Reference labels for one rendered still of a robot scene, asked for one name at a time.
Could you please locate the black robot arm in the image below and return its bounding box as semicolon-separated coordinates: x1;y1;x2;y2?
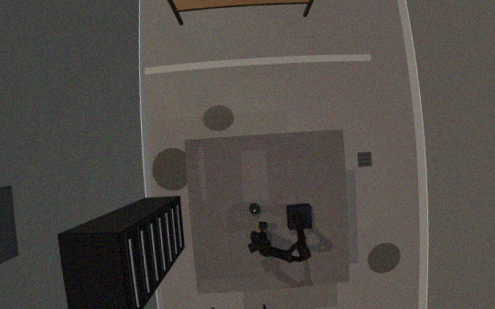
248;211;311;262

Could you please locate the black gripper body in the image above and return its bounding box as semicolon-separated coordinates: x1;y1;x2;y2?
259;221;268;239

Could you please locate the black round pedestal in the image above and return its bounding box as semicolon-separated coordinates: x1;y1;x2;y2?
249;204;260;214

